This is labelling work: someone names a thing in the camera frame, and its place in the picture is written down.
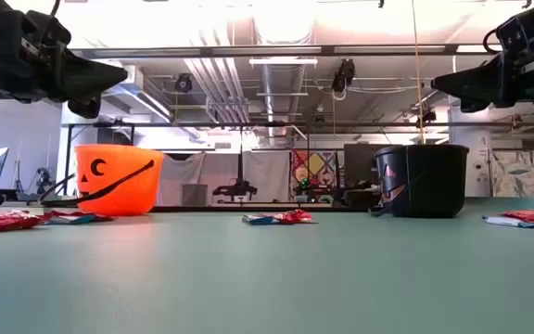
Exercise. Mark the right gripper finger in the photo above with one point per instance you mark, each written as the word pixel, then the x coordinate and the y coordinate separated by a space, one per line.
pixel 473 106
pixel 485 81

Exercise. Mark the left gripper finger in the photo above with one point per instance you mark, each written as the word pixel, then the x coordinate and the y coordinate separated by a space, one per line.
pixel 91 76
pixel 84 106

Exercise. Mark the orange pumpkin bucket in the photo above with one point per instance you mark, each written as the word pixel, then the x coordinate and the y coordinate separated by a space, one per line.
pixel 118 185

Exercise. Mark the black pumpkin bucket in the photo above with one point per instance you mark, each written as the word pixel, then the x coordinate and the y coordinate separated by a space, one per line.
pixel 429 185

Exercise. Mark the grey waste bin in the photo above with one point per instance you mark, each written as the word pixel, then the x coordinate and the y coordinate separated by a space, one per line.
pixel 194 195

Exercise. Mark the white hanging sheet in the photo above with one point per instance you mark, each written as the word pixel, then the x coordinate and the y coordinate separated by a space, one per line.
pixel 220 176
pixel 267 171

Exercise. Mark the colourful patchwork quilt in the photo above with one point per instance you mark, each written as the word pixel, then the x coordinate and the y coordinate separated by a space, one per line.
pixel 315 164

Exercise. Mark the white ceiling light fixture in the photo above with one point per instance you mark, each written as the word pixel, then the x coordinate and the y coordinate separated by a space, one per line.
pixel 283 61

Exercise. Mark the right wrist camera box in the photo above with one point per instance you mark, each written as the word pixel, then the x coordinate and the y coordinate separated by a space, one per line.
pixel 524 28

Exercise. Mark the leaf patterned wall panel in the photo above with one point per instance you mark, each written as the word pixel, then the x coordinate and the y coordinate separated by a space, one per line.
pixel 526 171

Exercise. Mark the black ceiling camera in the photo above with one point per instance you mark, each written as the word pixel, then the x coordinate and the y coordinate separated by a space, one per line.
pixel 183 82

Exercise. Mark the grey overhead frame beam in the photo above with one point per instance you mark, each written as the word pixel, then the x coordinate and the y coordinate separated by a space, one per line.
pixel 248 50

